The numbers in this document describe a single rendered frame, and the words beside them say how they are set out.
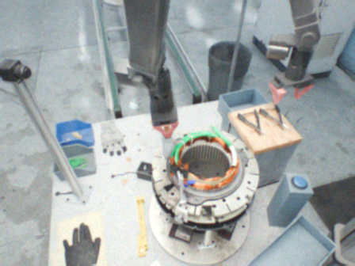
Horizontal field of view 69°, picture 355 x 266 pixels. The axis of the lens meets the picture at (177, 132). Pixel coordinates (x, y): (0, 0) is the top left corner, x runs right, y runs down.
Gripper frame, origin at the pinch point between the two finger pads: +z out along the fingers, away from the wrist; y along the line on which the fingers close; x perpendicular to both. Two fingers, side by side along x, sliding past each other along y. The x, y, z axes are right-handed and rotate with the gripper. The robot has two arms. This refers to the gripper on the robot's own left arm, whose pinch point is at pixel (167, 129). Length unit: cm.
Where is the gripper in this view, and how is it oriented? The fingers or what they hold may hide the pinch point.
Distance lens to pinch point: 72.4
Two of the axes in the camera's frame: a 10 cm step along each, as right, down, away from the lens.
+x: 9.9, -1.4, 0.1
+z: 0.9, 6.5, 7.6
